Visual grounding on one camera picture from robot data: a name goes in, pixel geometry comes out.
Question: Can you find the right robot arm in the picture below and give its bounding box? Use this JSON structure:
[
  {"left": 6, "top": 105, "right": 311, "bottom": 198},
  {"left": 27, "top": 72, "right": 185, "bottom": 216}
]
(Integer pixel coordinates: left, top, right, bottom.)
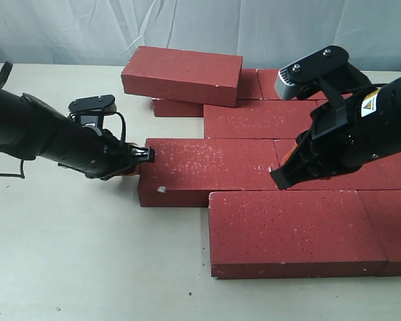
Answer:
[{"left": 271, "top": 77, "right": 401, "bottom": 190}]

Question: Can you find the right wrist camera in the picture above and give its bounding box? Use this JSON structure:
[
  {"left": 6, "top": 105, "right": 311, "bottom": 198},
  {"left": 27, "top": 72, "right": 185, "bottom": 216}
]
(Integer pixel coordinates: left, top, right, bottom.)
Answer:
[{"left": 274, "top": 45, "right": 372, "bottom": 100}]

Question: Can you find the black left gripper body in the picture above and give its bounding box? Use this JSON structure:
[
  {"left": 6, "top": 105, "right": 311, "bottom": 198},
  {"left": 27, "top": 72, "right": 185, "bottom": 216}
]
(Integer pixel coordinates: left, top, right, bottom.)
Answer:
[{"left": 55, "top": 125, "right": 154, "bottom": 181}]

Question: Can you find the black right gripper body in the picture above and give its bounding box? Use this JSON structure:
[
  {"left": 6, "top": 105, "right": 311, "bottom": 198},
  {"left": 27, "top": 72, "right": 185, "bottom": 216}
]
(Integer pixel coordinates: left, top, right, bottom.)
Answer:
[{"left": 271, "top": 100, "right": 388, "bottom": 190}]

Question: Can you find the angled red brick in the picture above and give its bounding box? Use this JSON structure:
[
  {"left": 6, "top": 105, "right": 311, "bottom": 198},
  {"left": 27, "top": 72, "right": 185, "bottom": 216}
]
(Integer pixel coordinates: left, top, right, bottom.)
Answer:
[{"left": 204, "top": 100, "right": 317, "bottom": 139}]

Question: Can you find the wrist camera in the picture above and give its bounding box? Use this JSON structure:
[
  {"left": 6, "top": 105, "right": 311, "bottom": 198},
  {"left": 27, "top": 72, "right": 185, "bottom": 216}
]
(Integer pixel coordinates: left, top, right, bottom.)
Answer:
[
  {"left": 274, "top": 45, "right": 372, "bottom": 100},
  {"left": 68, "top": 94, "right": 117, "bottom": 129}
]

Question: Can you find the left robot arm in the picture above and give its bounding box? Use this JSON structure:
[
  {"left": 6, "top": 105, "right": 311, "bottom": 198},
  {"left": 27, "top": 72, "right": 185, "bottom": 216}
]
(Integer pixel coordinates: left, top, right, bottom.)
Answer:
[{"left": 0, "top": 62, "right": 155, "bottom": 181}]

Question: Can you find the white fabric backdrop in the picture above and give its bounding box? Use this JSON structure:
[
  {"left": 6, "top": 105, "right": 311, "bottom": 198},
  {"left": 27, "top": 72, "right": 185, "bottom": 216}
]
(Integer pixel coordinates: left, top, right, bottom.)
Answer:
[{"left": 0, "top": 1, "right": 401, "bottom": 71}]

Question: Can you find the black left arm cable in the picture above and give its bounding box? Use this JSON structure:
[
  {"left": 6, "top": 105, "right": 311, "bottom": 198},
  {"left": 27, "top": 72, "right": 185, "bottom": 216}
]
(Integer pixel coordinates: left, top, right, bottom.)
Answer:
[{"left": 100, "top": 110, "right": 128, "bottom": 148}]

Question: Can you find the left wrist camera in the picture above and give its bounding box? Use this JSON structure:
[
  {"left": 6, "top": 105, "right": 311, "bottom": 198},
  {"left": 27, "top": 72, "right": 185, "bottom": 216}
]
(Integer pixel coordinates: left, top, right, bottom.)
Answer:
[{"left": 68, "top": 94, "right": 117, "bottom": 129}]

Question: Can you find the speckled white-flecked red brick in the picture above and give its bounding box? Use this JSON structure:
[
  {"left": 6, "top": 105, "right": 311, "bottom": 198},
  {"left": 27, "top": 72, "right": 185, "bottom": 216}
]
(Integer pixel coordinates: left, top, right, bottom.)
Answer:
[{"left": 138, "top": 138, "right": 279, "bottom": 207}]

